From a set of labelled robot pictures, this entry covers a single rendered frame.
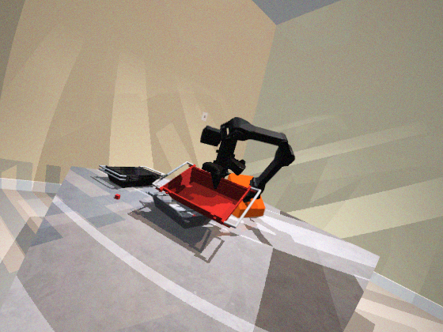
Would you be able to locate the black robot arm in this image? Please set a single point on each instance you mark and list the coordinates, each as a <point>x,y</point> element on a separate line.
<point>242,130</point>

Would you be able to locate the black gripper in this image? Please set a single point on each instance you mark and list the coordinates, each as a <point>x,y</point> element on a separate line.
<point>216,168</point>

